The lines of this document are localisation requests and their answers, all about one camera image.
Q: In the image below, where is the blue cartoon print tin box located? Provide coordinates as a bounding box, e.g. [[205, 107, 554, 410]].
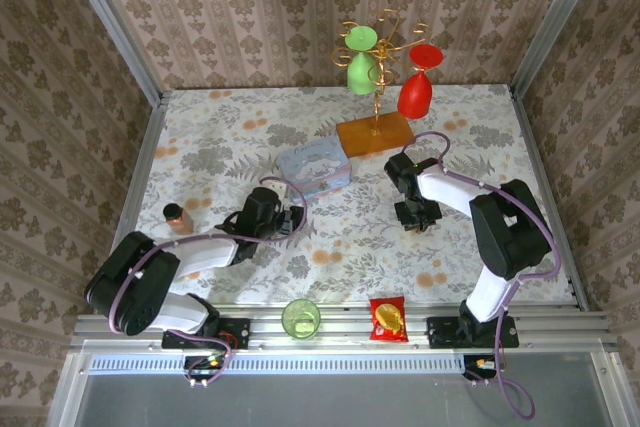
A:
[[277, 138, 354, 199]]

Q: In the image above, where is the red plastic wine glass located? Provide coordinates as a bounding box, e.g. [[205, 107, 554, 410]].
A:
[[396, 44, 445, 121]]

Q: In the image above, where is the brown bottle black cap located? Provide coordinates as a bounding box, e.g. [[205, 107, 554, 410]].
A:
[[163, 202, 196, 236]]

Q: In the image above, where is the green transparent cup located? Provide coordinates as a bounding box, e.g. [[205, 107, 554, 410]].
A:
[[280, 298, 322, 342]]

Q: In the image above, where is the floral tablecloth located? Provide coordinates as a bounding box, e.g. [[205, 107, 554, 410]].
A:
[[134, 84, 575, 306]]

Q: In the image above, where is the red snack packet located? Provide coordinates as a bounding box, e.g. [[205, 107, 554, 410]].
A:
[[368, 296, 409, 344]]

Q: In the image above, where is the green plastic wine glass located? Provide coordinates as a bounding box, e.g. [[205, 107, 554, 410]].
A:
[[343, 25, 380, 96]]

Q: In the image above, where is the black right connector box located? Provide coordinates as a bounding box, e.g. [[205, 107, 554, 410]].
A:
[[462, 354, 502, 381]]

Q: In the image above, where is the black connector box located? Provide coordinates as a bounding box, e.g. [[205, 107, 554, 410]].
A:
[[183, 354, 226, 381], [462, 354, 502, 381]]

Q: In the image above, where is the black left connector box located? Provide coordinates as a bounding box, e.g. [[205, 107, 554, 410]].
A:
[[183, 354, 226, 381]]

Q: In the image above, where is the grey metal panel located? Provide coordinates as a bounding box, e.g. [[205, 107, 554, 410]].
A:
[[47, 346, 639, 427]]

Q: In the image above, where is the gold wire rack wooden base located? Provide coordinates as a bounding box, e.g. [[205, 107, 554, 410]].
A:
[[332, 9, 431, 159]]

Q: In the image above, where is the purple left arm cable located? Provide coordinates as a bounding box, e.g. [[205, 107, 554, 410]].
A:
[[108, 175, 309, 388]]

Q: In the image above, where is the aluminium table edge rail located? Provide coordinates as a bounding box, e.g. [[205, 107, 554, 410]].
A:
[[69, 302, 624, 351]]

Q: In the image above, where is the aluminium side rail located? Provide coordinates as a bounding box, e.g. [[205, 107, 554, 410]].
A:
[[508, 85, 590, 309], [119, 96, 169, 248]]

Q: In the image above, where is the white slotted cable duct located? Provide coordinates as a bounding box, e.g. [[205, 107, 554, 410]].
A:
[[89, 352, 465, 374]]

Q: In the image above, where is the aluminium frame post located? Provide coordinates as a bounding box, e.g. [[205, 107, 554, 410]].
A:
[[512, 0, 611, 96], [56, 0, 165, 104]]

